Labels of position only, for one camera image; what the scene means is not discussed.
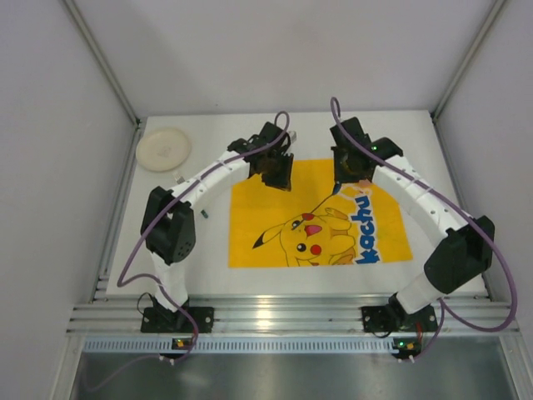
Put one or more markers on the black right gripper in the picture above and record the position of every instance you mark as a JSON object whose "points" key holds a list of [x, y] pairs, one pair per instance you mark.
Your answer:
{"points": [[347, 171]]}

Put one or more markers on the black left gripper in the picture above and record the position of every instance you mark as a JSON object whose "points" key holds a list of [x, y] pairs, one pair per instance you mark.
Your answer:
{"points": [[276, 174]]}

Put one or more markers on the yellow Pikachu placemat cloth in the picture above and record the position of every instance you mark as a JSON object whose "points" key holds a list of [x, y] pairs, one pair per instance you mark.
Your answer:
{"points": [[358, 226]]}

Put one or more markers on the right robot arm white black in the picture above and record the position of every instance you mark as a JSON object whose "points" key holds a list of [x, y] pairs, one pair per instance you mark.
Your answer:
{"points": [[461, 251]]}

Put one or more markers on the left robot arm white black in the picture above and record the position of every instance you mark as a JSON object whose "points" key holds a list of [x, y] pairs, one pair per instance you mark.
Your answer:
{"points": [[169, 222]]}

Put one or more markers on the cream round plate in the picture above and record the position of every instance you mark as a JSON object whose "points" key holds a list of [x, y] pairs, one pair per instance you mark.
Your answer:
{"points": [[163, 149]]}

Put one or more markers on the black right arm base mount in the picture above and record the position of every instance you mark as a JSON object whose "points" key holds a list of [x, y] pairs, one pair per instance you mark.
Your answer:
{"points": [[382, 320]]}

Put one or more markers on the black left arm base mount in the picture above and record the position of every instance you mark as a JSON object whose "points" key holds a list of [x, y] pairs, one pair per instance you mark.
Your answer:
{"points": [[161, 320]]}

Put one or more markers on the aluminium front rail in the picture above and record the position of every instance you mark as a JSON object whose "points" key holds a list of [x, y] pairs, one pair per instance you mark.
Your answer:
{"points": [[256, 315]]}

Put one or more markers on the aluminium corner frame post right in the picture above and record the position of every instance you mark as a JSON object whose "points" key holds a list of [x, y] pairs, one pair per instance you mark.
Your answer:
{"points": [[473, 48]]}

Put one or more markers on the aluminium corner frame post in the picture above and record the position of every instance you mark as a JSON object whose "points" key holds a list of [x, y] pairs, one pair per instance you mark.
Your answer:
{"points": [[473, 48], [80, 23]]}

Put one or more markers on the perforated cable duct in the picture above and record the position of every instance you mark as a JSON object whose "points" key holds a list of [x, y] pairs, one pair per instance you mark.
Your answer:
{"points": [[245, 345]]}

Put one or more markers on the aluminium corner frame post left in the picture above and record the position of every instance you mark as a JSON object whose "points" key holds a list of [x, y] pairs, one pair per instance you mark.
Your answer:
{"points": [[80, 23]]}

